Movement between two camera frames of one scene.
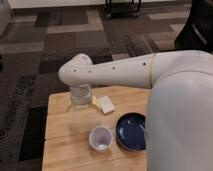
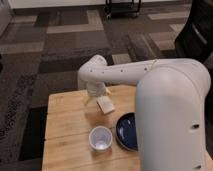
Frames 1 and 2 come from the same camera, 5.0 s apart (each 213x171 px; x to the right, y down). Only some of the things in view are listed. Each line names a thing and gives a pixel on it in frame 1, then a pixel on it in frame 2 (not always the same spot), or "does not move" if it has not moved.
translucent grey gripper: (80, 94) to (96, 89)
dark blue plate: (130, 131) does not move
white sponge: (106, 105) does not move
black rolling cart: (122, 10) does not move
